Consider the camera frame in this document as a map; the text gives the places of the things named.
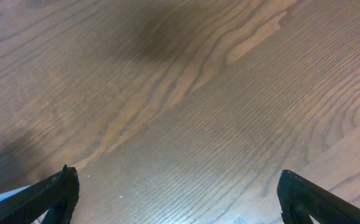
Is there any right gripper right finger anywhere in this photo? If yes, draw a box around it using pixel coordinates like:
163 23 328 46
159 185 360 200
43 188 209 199
277 170 360 224

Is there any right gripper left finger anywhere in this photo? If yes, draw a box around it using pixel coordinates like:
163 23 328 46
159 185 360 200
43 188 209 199
0 166 80 224

